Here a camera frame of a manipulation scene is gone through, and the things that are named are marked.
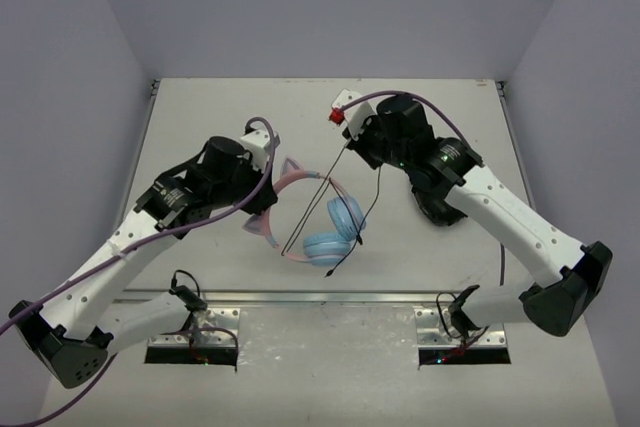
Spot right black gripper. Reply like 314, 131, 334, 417
344, 110, 410, 170

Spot pink blue cat-ear headphones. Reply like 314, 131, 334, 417
243, 157, 368, 270

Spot thin black audio cable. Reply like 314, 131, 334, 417
281, 144, 384, 278

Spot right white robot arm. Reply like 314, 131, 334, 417
329, 90, 613, 337

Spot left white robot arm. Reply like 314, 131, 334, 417
9, 130, 280, 389

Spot black headphones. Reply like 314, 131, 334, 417
411, 187, 467, 227

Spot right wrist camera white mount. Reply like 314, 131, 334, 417
328, 89, 375, 140

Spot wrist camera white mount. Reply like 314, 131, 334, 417
328, 89, 375, 140
238, 129, 271, 172

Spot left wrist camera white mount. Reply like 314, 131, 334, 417
238, 129, 271, 172

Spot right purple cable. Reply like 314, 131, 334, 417
337, 89, 509, 288

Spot purple cable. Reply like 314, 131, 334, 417
0, 116, 279, 413
337, 89, 509, 288

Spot aluminium table rail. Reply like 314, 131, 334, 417
114, 288, 526, 306

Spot left base black wire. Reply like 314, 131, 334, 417
165, 270, 204, 306

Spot base black wire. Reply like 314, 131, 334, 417
165, 270, 204, 306
434, 290, 469, 343

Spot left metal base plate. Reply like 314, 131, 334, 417
147, 305, 242, 350

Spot metal base plate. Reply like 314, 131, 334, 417
147, 305, 242, 350
414, 305, 508, 350

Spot right base black wire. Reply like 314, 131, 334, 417
434, 290, 469, 343

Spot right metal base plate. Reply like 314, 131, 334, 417
414, 305, 508, 350

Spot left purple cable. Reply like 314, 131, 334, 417
0, 116, 279, 413

